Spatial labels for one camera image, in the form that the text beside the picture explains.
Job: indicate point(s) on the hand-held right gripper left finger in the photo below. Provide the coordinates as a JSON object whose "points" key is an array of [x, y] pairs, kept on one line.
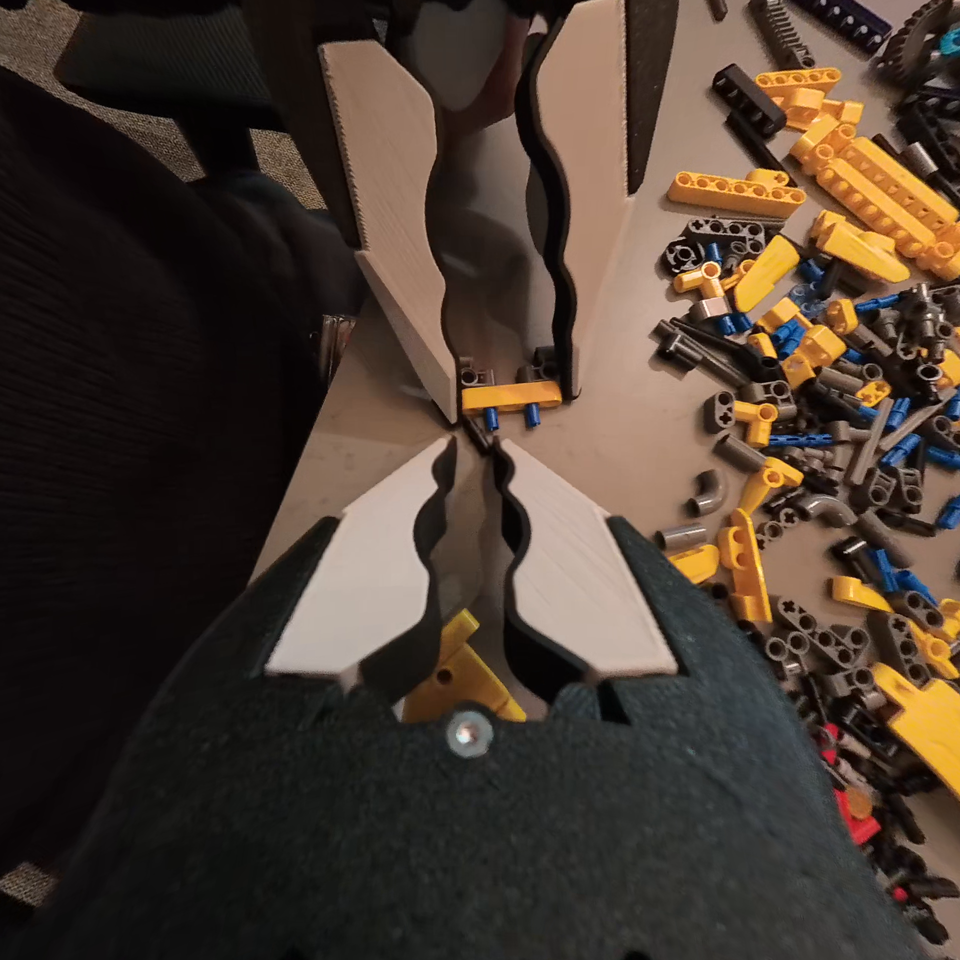
{"points": [[360, 585]]}

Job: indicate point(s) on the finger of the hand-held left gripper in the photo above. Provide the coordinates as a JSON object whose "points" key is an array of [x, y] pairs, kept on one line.
{"points": [[390, 187], [589, 150]]}

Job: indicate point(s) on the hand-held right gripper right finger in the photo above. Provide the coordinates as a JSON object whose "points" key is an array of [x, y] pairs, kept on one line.
{"points": [[585, 592]]}

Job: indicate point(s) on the black friction pin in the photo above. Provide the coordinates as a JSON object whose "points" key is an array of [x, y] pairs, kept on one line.
{"points": [[478, 433]]}

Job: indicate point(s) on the yellow beam with blue pins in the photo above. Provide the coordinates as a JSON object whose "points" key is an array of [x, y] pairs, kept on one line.
{"points": [[510, 395]]}

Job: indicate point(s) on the person's left hand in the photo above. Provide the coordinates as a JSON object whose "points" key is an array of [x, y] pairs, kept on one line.
{"points": [[511, 71]]}

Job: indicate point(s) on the pile of toy building parts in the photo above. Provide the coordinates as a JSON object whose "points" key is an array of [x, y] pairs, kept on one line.
{"points": [[870, 180]]}

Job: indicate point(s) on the black chair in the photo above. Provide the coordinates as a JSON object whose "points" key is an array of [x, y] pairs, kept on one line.
{"points": [[165, 52]]}

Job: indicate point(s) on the person's dark knit clothing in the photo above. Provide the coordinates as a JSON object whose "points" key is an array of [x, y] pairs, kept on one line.
{"points": [[112, 375]]}

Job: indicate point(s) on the yellow curved panel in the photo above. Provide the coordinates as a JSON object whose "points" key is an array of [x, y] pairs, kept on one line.
{"points": [[930, 720]]}

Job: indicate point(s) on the yellow frame assembly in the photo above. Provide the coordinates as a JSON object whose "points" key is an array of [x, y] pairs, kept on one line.
{"points": [[457, 660]]}

